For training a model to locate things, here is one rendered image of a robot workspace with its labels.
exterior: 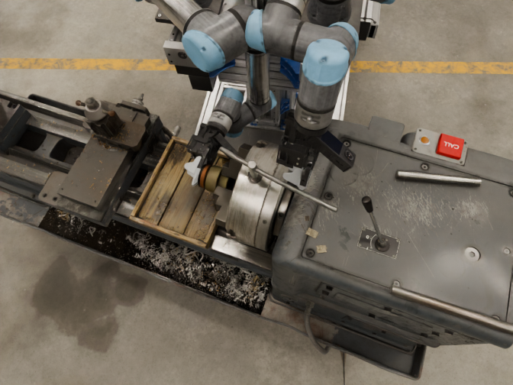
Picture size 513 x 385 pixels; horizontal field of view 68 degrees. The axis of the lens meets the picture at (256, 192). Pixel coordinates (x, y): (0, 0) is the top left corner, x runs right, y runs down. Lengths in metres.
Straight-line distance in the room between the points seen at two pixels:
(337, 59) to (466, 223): 0.55
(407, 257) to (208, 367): 1.45
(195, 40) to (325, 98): 0.45
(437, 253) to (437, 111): 1.91
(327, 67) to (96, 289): 1.98
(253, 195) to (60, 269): 1.71
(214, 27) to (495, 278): 0.90
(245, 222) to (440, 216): 0.49
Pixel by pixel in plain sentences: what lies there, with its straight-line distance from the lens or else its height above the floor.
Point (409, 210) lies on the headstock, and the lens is 1.01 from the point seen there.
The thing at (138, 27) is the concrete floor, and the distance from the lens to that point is 3.30.
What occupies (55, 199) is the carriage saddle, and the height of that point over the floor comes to 0.89.
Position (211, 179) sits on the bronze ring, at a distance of 1.16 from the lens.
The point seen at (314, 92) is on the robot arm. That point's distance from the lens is 0.70.
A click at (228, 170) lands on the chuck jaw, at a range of 1.14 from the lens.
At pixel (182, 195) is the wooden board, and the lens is 1.41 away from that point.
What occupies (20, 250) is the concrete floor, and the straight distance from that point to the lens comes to 2.69.
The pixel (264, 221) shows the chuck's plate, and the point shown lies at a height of 1.19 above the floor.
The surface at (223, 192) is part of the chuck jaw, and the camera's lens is 1.15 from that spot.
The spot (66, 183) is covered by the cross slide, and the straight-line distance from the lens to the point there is 1.49.
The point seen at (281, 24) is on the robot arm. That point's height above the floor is 1.60.
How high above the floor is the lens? 2.15
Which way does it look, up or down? 67 degrees down
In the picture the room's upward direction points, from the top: 7 degrees counter-clockwise
